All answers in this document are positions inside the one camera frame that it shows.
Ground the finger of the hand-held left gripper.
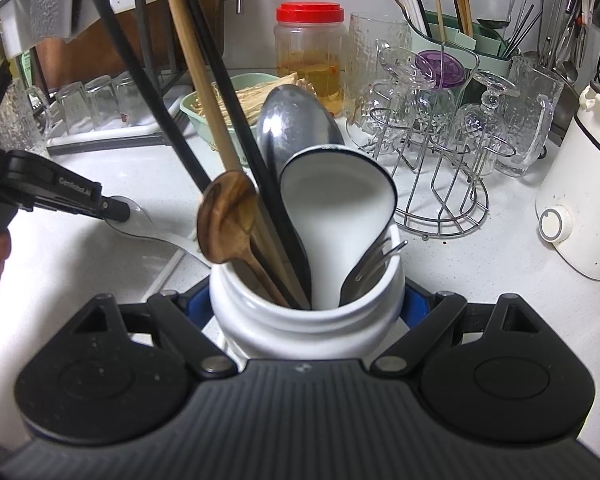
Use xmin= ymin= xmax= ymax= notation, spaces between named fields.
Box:
xmin=2 ymin=150 xmax=131 ymax=223

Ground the white electric cooker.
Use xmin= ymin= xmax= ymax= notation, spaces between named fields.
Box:
xmin=535 ymin=82 xmax=600 ymax=281

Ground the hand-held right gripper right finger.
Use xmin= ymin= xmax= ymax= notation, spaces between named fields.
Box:
xmin=372 ymin=280 xmax=538 ymax=375

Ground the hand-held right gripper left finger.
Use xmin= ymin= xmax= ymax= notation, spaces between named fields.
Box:
xmin=72 ymin=280 xmax=241 ymax=376

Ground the black utensil handle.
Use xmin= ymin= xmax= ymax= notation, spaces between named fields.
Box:
xmin=171 ymin=0 xmax=313 ymax=310
xmin=79 ymin=0 xmax=213 ymax=195

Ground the green chopstick holder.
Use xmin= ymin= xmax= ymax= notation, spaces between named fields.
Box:
xmin=410 ymin=7 xmax=513 ymax=91

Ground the black dish rack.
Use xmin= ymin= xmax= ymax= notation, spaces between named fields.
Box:
xmin=0 ymin=0 xmax=201 ymax=157

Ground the metal fork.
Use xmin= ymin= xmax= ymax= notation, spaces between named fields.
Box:
xmin=339 ymin=239 xmax=409 ymax=307

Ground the tall textured glass pitcher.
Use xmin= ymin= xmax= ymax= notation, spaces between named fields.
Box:
xmin=345 ymin=12 xmax=413 ymax=126

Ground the green plastic basket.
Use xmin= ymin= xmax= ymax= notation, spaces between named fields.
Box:
xmin=180 ymin=72 xmax=281 ymax=166

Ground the green chopstick caddy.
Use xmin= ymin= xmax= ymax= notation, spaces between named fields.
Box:
xmin=391 ymin=0 xmax=543 ymax=58

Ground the wooden-handled utensil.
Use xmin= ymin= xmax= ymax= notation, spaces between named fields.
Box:
xmin=157 ymin=0 xmax=311 ymax=310

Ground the large white black-rimmed spoon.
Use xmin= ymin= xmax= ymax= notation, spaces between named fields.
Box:
xmin=279 ymin=144 xmax=399 ymax=311

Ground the purple cup lid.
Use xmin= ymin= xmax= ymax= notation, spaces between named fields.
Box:
xmin=414 ymin=49 xmax=467 ymax=88

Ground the white ceramic utensil jar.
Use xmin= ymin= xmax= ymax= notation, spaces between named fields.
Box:
xmin=207 ymin=220 xmax=406 ymax=361

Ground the red-lidded plastic jar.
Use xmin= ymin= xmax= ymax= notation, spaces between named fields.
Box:
xmin=274 ymin=2 xmax=346 ymax=116

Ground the brown wooden cutting board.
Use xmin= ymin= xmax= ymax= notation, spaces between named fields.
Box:
xmin=35 ymin=0 xmax=226 ymax=91

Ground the clear plastic spoon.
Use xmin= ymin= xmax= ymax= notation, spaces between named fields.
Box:
xmin=102 ymin=195 xmax=212 ymax=267

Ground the row of hanging kitchen utensils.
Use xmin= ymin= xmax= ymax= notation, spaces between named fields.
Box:
xmin=522 ymin=0 xmax=600 ymax=86

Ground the textured glass mug with handle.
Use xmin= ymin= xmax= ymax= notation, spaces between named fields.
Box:
xmin=495 ymin=54 xmax=566 ymax=177

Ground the metal wire glass rack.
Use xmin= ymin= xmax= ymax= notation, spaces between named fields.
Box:
xmin=367 ymin=52 xmax=518 ymax=238

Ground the large metal spoon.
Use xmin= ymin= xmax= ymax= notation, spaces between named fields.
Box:
xmin=256 ymin=84 xmax=346 ymax=306

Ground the cluster of clear glass cups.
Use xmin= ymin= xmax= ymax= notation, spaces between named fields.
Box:
xmin=347 ymin=40 xmax=523 ymax=181

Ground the brown wooden spoon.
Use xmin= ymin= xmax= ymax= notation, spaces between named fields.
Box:
xmin=196 ymin=171 xmax=291 ymax=308

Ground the red-marked clear drinking glass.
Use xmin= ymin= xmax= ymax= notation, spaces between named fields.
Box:
xmin=114 ymin=72 xmax=155 ymax=126

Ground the small textured glass mug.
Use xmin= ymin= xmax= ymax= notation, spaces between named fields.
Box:
xmin=0 ymin=77 xmax=48 ymax=156

